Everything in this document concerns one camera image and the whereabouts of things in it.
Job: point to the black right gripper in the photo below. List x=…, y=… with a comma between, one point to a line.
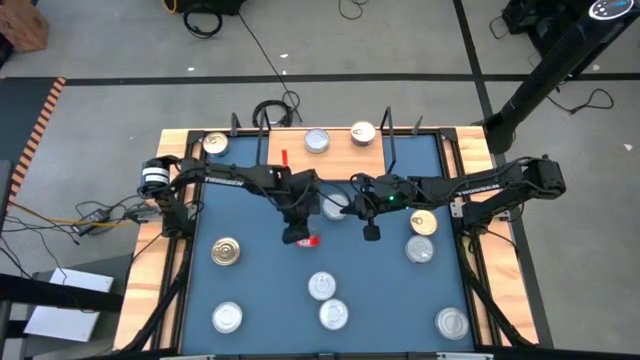
x=385, y=192

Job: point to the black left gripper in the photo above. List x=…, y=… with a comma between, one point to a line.
x=300, y=192

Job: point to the salmon can gold lid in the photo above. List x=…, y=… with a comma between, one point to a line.
x=225, y=251
x=215, y=144
x=424, y=223

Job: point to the pull tab gold lid can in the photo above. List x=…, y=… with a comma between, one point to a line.
x=363, y=133

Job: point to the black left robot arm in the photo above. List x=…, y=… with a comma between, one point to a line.
x=225, y=180

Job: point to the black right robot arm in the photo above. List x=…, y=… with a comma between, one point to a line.
x=470, y=190

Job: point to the blue table mat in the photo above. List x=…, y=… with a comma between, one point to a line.
x=260, y=280

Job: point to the small red tag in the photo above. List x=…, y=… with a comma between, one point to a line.
x=285, y=157

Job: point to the black power adapter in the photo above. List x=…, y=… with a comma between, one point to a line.
x=92, y=220

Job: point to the black floor box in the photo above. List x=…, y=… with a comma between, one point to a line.
x=210, y=5

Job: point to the black tower fan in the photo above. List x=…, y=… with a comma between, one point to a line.
x=550, y=65

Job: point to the white flat box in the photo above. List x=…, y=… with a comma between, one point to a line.
x=65, y=320

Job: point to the black metal beam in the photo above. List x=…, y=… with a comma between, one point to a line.
x=50, y=295

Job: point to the black equipment case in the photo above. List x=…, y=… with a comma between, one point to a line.
x=520, y=15

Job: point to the black mat orange stripes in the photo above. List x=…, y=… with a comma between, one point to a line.
x=20, y=115

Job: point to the brown cardboard box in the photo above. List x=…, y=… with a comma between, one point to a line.
x=20, y=25

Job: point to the wooden shelf black metal frame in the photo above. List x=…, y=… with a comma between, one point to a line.
x=345, y=165

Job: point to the black slanted frame strut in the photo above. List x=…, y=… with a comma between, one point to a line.
x=235, y=124
x=417, y=125

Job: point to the black metal table frame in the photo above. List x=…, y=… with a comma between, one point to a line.
x=194, y=135

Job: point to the white edge bracket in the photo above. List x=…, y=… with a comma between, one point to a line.
x=187, y=357
x=465, y=357

